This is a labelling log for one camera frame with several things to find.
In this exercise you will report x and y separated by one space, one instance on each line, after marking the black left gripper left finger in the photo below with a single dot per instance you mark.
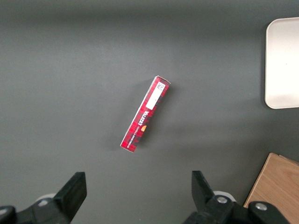
58 205

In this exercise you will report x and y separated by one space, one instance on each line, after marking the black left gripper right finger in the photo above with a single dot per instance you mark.
210 210

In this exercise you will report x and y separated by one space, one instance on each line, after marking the red tartan shortbread box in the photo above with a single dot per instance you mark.
146 114

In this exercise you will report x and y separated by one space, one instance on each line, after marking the beige rectangular tray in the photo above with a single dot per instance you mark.
283 63

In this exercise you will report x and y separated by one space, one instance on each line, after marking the wooden two-drawer cabinet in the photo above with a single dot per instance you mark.
280 182

